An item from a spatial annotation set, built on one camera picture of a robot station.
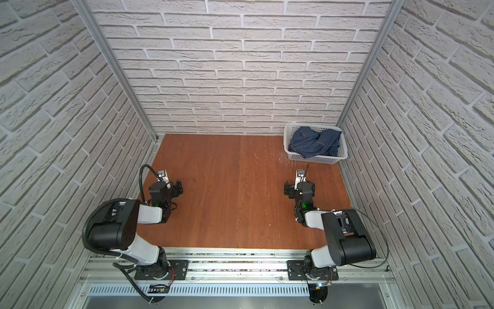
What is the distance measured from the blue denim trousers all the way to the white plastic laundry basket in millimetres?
13

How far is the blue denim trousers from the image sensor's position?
1.03 meters

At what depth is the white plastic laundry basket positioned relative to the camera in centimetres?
102
